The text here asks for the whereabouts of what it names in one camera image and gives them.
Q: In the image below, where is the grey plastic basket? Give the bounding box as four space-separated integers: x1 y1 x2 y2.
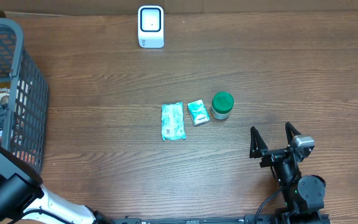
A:
0 18 49 172

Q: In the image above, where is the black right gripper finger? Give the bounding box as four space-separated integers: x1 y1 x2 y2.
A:
285 122 301 145
249 126 268 159

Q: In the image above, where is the small teal tissue pack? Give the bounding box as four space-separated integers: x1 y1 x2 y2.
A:
188 100 210 126

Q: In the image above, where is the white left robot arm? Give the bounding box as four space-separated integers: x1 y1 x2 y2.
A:
0 146 112 224

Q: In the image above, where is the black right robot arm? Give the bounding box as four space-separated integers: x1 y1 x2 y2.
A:
244 122 331 224

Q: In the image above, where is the black cable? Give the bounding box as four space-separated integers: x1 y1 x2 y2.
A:
254 185 284 224

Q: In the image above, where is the long teal wipes pack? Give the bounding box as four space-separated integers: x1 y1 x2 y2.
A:
161 102 186 141

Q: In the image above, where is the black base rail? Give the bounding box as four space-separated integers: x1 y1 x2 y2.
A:
111 215 282 224

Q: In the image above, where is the green lid jar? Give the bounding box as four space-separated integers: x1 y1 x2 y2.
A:
211 91 234 120

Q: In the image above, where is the white barcode scanner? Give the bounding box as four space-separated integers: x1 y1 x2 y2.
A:
137 5 165 49

